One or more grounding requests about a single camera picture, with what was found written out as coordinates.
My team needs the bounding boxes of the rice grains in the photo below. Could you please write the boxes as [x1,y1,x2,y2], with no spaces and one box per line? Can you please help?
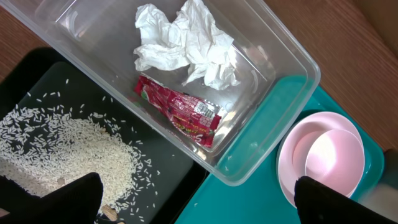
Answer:
[1,93,157,223]

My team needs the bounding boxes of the pink bowl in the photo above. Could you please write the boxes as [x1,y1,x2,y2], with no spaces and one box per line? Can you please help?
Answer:
[305,129,365,197]

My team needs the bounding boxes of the teal serving tray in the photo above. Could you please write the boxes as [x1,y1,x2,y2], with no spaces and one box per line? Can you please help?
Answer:
[175,76,384,224]

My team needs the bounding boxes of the pink plate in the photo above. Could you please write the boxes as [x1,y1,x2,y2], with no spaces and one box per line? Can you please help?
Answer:
[277,111,364,206]

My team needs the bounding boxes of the clear plastic waste bin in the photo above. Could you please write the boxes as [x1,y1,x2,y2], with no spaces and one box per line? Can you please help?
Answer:
[1,0,320,186]

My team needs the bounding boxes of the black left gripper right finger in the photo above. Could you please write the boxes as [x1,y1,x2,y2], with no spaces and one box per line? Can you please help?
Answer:
[294,176,395,224]

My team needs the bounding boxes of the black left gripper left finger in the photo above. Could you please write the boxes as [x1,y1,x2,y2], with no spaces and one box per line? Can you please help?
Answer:
[1,172,103,223]

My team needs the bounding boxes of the red snack wrapper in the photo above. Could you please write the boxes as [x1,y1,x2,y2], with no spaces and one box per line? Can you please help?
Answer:
[134,74,221,148]

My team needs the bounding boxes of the white napkin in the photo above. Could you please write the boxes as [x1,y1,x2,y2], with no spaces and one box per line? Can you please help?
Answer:
[134,0,240,90]

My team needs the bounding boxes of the black plastic tray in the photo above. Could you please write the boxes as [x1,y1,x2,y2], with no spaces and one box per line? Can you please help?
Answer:
[1,47,208,223]

